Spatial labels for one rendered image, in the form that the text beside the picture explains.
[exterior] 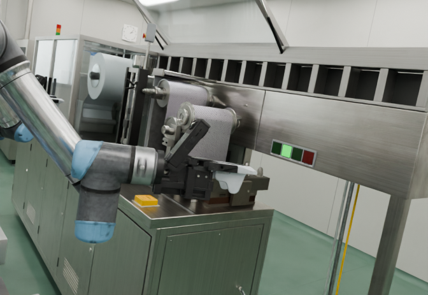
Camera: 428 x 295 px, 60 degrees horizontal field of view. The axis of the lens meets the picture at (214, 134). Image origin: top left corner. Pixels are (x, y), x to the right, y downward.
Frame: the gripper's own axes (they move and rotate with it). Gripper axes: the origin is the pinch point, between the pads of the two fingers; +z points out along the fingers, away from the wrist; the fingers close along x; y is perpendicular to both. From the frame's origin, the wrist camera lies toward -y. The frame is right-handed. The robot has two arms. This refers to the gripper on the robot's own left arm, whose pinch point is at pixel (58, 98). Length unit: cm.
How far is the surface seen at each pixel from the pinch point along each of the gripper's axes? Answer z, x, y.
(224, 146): 40, 70, 0
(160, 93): 32.5, 31.4, -14.1
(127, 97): 32.0, 13.5, -6.6
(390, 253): 28, 152, 14
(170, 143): 20, 51, 4
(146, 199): -6, 62, 23
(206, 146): 31, 65, 2
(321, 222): 300, 119, 92
